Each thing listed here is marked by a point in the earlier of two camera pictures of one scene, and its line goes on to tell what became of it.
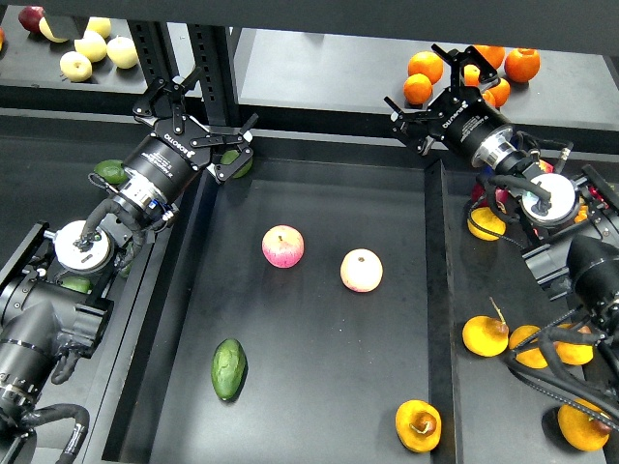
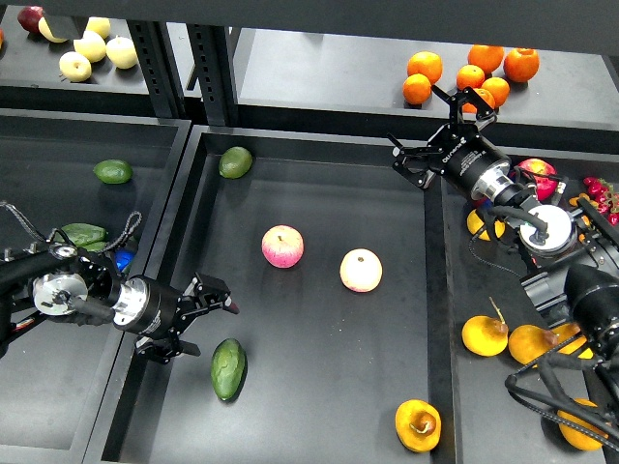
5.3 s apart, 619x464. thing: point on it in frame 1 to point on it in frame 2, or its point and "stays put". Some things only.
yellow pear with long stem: [486, 336] stays put
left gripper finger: [175, 90] to [209, 290]
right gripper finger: [418, 127] to [411, 164]
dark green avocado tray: [228, 369] stays put
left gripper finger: [225, 168] to [163, 349]
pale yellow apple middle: [92, 44] stays put
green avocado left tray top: [112, 171] stays put
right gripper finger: [487, 74] to [486, 114]
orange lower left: [417, 89] stays put
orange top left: [426, 63] stays put
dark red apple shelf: [29, 17] stays put
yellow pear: [418, 425] stays put
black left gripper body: [167, 160] to [149, 307]
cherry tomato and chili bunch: [583, 209] to [602, 194]
